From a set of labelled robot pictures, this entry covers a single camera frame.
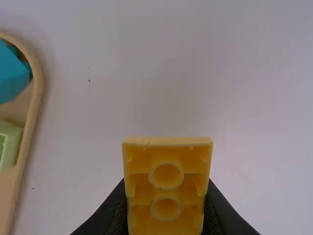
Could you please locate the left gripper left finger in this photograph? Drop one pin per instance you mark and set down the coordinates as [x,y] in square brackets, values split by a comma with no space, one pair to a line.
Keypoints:
[110,213]

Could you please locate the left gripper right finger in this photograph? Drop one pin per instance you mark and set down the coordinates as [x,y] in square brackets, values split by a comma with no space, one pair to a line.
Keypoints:
[220,215]

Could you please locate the yellow toy brick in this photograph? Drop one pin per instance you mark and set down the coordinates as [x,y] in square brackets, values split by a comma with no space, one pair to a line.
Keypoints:
[166,156]

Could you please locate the tan tray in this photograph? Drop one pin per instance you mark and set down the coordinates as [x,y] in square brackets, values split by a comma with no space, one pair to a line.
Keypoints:
[27,137]

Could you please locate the pale green toy brick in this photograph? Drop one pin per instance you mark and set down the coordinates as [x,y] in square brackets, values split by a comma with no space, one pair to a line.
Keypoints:
[12,147]

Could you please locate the blue toy brick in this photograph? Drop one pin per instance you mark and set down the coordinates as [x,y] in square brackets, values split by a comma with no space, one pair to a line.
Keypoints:
[12,73]

